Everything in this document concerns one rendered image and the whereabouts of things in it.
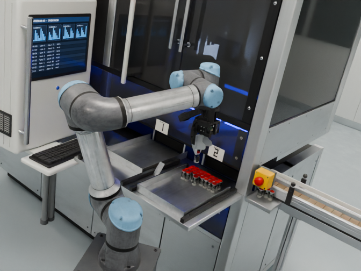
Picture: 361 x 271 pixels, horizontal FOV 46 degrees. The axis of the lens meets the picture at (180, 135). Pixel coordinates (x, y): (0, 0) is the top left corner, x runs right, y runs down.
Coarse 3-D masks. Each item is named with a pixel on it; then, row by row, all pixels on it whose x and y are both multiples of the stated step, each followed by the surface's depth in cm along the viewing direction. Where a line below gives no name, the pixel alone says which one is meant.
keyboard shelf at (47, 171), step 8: (48, 144) 225; (56, 144) 226; (32, 152) 214; (24, 160) 205; (32, 160) 205; (72, 160) 212; (40, 168) 200; (48, 168) 201; (56, 168) 202; (64, 168) 206
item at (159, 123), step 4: (156, 120) 217; (160, 120) 215; (156, 124) 217; (160, 124) 216; (164, 124) 214; (168, 124) 212; (156, 128) 218; (160, 128) 216; (164, 128) 215; (168, 128) 213; (164, 132) 215
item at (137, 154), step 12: (120, 144) 215; (132, 144) 223; (144, 144) 226; (156, 144) 228; (120, 156) 201; (132, 156) 210; (144, 156) 212; (156, 156) 215; (168, 156) 217; (180, 156) 215; (132, 168) 197; (144, 168) 194
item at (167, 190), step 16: (160, 176) 191; (176, 176) 199; (144, 192) 179; (160, 192) 183; (176, 192) 185; (192, 192) 188; (208, 192) 190; (224, 192) 189; (176, 208) 169; (192, 208) 171
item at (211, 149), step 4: (212, 148) 198; (216, 148) 197; (220, 148) 196; (208, 152) 200; (212, 152) 199; (216, 152) 197; (220, 152) 196; (224, 152) 195; (212, 156) 199; (220, 156) 196; (220, 160) 197
